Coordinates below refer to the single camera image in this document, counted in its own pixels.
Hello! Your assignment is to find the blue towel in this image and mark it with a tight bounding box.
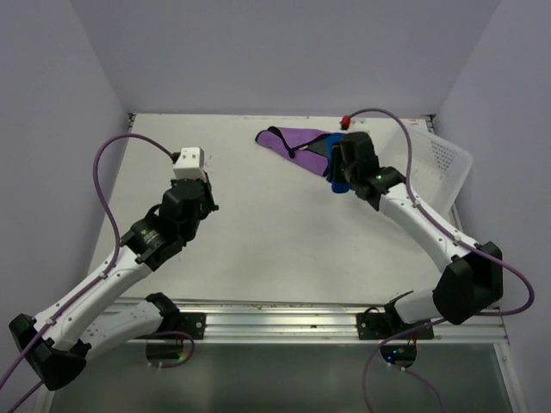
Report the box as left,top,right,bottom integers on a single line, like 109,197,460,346
325,133,350,194

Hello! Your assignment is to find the purple towel black trim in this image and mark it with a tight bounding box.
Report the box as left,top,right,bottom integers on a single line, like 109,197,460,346
255,126,344,177

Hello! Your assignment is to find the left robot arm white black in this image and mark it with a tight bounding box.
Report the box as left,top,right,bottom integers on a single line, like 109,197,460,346
9,172,218,391

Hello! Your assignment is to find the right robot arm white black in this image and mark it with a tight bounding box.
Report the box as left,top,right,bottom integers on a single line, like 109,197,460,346
326,132,503,338

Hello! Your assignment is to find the white plastic basket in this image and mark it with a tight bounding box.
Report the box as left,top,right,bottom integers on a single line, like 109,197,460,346
380,126,473,216

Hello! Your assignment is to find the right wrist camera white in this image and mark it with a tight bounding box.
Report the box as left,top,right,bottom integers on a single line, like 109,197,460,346
339,115,368,133

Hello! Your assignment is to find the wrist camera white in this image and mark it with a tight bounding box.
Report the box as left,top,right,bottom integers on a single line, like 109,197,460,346
171,147,207,182
339,115,368,133

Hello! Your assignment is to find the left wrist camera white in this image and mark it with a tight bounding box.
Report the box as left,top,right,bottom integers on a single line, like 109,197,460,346
171,147,207,182

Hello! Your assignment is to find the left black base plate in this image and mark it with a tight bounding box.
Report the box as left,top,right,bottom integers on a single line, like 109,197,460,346
176,312,207,340

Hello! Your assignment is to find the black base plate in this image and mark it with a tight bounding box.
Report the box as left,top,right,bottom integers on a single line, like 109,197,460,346
356,311,435,340
176,312,207,340

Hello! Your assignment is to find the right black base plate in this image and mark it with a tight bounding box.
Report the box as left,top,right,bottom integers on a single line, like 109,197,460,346
356,311,435,340

